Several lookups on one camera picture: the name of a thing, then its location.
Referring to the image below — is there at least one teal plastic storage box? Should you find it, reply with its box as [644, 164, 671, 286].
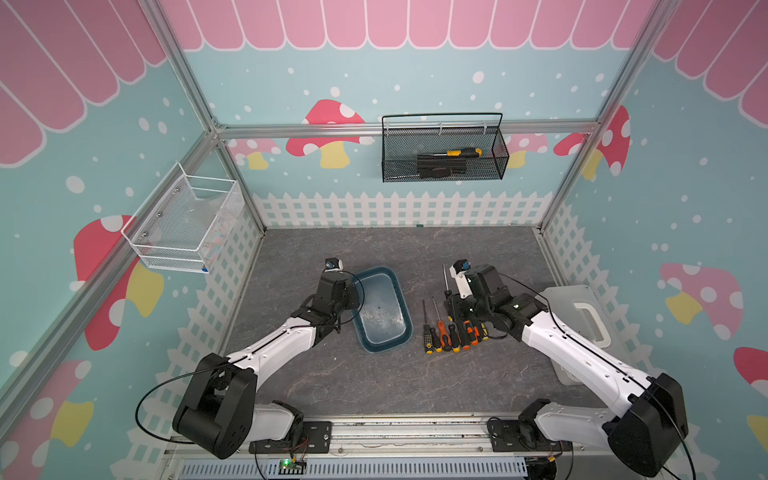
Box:
[353, 266, 414, 353]

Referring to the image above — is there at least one black red screwdriver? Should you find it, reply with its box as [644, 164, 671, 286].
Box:
[432, 299, 453, 352]

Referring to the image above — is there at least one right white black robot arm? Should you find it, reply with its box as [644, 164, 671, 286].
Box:
[443, 260, 689, 478]

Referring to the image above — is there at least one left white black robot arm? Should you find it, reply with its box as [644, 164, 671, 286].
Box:
[134, 265, 365, 461]

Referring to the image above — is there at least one yellow black screwdriver in basket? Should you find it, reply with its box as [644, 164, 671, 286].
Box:
[417, 148, 483, 159]

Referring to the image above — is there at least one black tool in basket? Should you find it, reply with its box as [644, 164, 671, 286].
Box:
[416, 157, 467, 179]

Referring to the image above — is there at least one green lit circuit board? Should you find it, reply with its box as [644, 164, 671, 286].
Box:
[278, 459, 307, 475]

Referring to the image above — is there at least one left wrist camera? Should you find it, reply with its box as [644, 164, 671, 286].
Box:
[324, 257, 344, 272]

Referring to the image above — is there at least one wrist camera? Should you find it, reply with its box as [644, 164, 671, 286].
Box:
[324, 257, 344, 272]
[450, 259, 472, 299]

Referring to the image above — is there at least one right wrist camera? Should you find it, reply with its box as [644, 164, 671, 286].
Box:
[450, 259, 472, 299]

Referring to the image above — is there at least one white plastic toolbox with handle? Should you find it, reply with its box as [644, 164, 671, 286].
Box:
[535, 284, 631, 386]

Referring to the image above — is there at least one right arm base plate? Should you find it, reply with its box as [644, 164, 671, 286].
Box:
[486, 416, 573, 456]

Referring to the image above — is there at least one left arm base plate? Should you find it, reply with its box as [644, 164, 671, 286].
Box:
[248, 421, 333, 455]

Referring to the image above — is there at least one black wire mesh basket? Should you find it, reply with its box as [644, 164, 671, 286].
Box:
[381, 112, 510, 182]

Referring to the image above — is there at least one white wire mesh basket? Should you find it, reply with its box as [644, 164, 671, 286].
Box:
[121, 164, 245, 274]

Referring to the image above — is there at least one grey slotted cable duct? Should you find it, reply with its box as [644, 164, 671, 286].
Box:
[179, 457, 529, 479]

